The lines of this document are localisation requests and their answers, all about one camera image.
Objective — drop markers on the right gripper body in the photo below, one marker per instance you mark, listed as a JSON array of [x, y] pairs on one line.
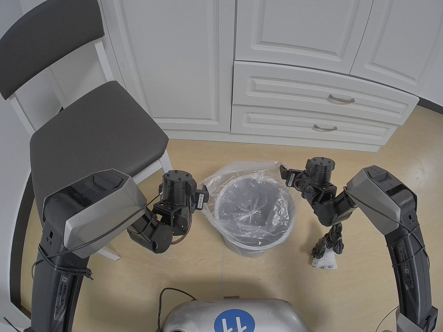
[[294, 178]]

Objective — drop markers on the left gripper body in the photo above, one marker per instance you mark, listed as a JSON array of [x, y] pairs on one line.
[[202, 199]]

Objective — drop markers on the clear plastic bag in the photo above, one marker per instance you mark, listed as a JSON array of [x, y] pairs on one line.
[[211, 192]]

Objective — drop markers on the black plastic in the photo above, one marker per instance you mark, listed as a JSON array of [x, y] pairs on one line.
[[332, 242]]

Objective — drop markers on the white printed wrapper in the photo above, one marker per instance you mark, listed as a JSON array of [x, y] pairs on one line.
[[325, 263]]

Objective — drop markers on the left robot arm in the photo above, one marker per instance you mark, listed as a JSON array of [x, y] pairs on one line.
[[97, 213]]

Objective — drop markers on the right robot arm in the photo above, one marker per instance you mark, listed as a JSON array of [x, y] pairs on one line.
[[380, 199]]

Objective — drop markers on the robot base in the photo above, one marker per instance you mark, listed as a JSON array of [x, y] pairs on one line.
[[200, 318]]

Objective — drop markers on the light grey trash bin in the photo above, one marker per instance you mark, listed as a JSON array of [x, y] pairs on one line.
[[256, 247]]

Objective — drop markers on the white chair with grey seat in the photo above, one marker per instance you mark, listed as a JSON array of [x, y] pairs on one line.
[[97, 126]]

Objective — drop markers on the white wardrobe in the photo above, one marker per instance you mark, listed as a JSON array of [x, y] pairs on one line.
[[294, 29]]

